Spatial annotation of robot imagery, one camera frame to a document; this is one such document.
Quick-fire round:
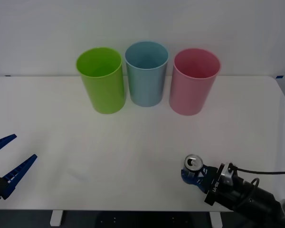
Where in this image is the white table leg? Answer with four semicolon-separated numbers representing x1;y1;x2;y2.
49;210;63;227
209;211;223;228

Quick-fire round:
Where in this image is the pale blue plastic bin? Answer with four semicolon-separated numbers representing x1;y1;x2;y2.
124;41;169;107

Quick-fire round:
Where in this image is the green plastic bin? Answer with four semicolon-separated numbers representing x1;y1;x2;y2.
76;47;127;115

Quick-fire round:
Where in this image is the pink plastic bin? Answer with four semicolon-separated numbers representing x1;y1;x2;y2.
169;48;221;116

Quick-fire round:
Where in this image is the silver-topped drink can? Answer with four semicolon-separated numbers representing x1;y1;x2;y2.
183;154;204;178

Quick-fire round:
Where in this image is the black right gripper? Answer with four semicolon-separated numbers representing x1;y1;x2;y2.
180;162;247;211

